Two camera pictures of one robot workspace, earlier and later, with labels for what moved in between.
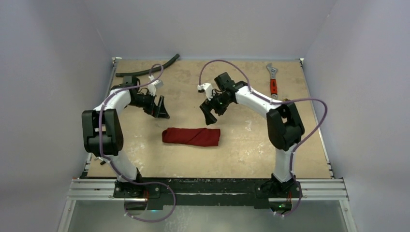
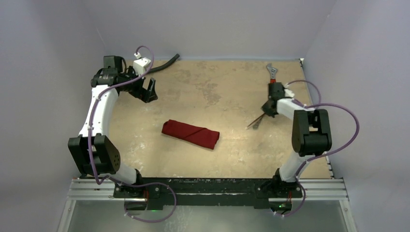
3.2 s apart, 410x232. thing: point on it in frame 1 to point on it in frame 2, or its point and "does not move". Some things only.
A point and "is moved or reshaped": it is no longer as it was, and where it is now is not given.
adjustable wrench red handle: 273,81 does not move
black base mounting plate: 269,194 does not move
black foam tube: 125,74 does not move
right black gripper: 209,106 to 275,86
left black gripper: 160,111 to 141,93
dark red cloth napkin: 202,136 is moved or reshaped
